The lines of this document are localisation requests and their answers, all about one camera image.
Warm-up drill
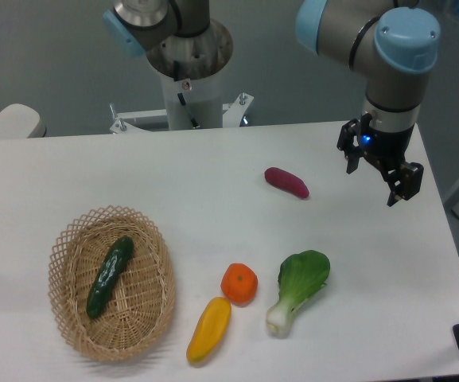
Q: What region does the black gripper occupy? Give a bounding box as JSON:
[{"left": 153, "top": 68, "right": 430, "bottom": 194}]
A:
[{"left": 336, "top": 113, "right": 424, "bottom": 206}]

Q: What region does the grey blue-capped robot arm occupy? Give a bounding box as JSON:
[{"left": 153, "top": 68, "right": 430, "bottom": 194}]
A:
[{"left": 103, "top": 1, "right": 441, "bottom": 205}]

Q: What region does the dark green cucumber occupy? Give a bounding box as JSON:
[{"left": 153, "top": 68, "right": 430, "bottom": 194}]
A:
[{"left": 86, "top": 236, "right": 134, "bottom": 319}]

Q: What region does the woven wicker basket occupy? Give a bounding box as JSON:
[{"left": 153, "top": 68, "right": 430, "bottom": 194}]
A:
[{"left": 49, "top": 206, "right": 175, "bottom": 362}]

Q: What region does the purple sweet potato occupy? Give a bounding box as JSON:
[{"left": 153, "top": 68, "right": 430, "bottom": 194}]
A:
[{"left": 264, "top": 167, "right": 309, "bottom": 199}]

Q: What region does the green bok choy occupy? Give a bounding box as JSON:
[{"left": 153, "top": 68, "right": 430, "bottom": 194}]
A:
[{"left": 266, "top": 250, "right": 331, "bottom": 337}]

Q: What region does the orange tangerine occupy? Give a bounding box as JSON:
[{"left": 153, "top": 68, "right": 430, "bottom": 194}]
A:
[{"left": 220, "top": 263, "right": 259, "bottom": 306}]

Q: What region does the yellow mango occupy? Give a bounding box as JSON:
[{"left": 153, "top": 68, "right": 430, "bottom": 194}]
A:
[{"left": 186, "top": 297, "right": 231, "bottom": 364}]

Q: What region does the white chair armrest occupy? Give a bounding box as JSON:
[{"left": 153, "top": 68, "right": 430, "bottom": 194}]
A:
[{"left": 0, "top": 103, "right": 47, "bottom": 140}]

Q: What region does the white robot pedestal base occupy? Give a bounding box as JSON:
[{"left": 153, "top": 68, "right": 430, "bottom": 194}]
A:
[{"left": 110, "top": 19, "right": 254, "bottom": 134}]

